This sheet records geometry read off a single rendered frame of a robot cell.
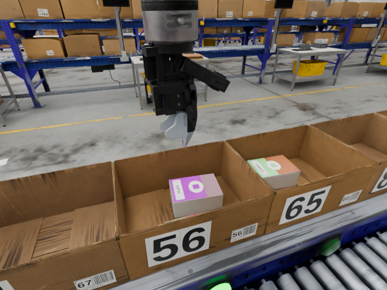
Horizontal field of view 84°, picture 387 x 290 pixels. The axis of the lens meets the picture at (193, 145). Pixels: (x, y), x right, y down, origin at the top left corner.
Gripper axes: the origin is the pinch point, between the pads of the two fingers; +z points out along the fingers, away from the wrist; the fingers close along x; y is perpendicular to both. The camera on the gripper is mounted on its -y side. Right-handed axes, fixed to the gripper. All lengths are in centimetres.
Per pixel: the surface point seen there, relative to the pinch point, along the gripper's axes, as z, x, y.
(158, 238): 18.8, 7.9, 11.0
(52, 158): 120, -217, 87
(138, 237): 16.7, 7.4, 14.9
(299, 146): 27, -16, -59
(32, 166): 119, -209, 105
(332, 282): 46, 25, -36
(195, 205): 27.3, -4.6, -3.8
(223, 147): 18.6, -18.3, -21.5
